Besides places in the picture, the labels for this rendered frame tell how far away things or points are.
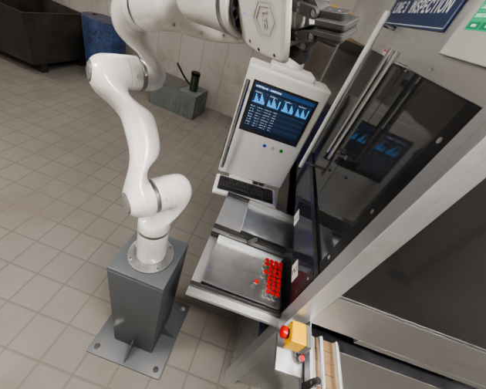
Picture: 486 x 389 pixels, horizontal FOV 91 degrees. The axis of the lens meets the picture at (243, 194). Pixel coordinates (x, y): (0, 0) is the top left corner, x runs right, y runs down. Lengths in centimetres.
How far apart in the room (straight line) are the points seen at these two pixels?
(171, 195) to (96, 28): 400
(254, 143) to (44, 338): 173
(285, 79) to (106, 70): 96
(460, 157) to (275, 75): 109
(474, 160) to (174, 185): 75
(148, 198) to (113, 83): 34
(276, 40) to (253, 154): 132
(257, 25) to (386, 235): 52
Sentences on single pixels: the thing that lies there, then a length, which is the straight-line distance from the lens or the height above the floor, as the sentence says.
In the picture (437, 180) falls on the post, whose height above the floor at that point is 167.
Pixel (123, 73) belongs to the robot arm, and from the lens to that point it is 84.
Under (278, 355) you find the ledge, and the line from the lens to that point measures 108.
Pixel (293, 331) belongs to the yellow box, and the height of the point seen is 103.
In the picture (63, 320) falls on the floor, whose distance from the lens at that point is 202.
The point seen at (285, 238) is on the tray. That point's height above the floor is 88.
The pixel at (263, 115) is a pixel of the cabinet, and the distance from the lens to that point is 154.
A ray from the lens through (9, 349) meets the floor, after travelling 203.
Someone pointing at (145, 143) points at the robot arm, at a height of 139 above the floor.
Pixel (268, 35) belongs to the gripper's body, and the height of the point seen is 179.
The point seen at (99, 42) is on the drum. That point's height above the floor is 61.
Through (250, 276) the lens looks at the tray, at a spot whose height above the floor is 88.
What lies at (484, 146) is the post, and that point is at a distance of 59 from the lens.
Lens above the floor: 183
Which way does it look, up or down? 39 degrees down
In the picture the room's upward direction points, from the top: 22 degrees clockwise
